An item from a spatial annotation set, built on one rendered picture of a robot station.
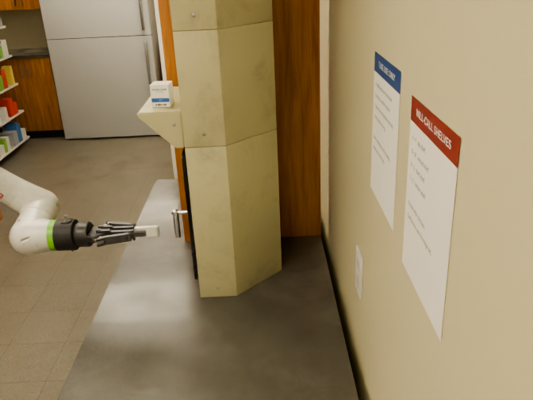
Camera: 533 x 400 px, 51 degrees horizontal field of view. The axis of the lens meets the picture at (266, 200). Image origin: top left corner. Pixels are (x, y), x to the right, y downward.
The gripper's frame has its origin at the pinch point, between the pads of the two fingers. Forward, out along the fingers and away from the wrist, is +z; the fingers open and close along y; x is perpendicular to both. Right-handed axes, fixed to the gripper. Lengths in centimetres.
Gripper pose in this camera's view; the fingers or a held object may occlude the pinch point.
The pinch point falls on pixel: (147, 231)
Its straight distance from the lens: 169.5
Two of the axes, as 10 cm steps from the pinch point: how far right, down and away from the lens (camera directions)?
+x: 0.4, 9.2, 4.0
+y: -0.2, -4.0, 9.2
